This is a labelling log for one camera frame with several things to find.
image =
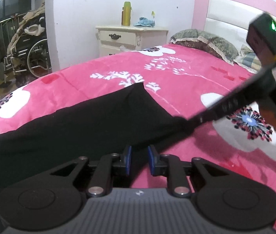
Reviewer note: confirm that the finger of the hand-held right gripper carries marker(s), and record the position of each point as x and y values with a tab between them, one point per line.
225	104

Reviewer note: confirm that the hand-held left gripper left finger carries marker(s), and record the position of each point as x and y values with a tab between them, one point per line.
128	159

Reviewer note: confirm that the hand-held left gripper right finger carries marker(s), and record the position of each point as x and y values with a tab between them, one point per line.
151	162

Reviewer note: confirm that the black top with white lettering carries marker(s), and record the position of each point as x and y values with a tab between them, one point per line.
79	131

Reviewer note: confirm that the plaid pillow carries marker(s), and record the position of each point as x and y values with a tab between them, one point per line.
250	59

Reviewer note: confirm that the pink floral blanket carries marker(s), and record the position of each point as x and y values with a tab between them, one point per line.
189	78

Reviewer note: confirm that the pink and white headboard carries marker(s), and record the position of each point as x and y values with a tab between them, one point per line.
225	12

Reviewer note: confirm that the green patterned lace pillow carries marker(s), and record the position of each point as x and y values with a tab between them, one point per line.
206	42

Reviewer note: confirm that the blue cloth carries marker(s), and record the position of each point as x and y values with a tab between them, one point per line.
144	22

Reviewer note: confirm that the cream nightstand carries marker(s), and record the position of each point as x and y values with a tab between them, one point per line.
128	39

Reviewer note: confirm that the green thermos bottle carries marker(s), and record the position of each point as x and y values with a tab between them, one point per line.
126	13

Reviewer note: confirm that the orange bottle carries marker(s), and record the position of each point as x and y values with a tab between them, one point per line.
122	17

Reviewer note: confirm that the black wheelchair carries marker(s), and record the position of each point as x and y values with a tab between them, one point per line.
35	53

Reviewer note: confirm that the beige cloth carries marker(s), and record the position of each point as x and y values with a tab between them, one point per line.
30	14

